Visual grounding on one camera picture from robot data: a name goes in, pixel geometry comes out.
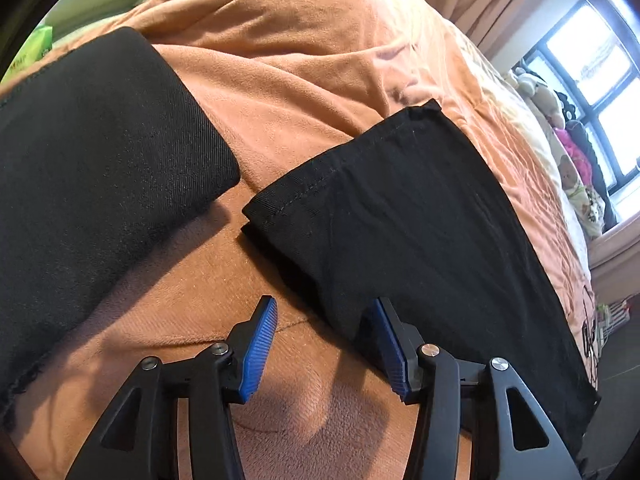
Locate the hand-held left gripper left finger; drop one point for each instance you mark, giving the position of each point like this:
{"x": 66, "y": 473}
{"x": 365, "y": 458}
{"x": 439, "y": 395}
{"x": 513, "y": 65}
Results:
{"x": 260, "y": 352}

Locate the orange blanket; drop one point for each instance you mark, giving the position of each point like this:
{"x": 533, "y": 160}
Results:
{"x": 300, "y": 60}

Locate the dark framed window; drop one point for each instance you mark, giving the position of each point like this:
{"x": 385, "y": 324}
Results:
{"x": 590, "y": 45}

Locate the cream padded headboard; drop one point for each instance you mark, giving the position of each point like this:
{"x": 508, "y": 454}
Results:
{"x": 100, "y": 5}

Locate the black pants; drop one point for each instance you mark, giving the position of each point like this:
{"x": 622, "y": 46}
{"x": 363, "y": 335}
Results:
{"x": 400, "y": 210}

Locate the white plush toy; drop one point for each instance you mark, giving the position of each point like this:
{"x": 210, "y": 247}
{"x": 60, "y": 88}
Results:
{"x": 525, "y": 82}

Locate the dark clothing pile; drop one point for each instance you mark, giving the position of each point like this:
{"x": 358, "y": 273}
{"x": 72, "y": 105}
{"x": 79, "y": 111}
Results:
{"x": 597, "y": 160}

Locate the beige plush toy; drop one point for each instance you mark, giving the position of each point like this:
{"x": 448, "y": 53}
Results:
{"x": 552, "y": 105}

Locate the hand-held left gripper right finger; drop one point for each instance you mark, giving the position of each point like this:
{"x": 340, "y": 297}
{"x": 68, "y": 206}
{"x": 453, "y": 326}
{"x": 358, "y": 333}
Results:
{"x": 386, "y": 355}

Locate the pink cloth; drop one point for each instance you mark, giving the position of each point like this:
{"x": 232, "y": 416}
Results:
{"x": 567, "y": 142}

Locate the green packet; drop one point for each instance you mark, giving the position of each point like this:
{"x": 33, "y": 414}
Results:
{"x": 30, "y": 50}

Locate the pink curtain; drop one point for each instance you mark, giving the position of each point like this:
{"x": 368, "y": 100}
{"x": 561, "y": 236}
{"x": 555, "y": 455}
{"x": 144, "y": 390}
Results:
{"x": 615, "y": 265}
{"x": 490, "y": 0}

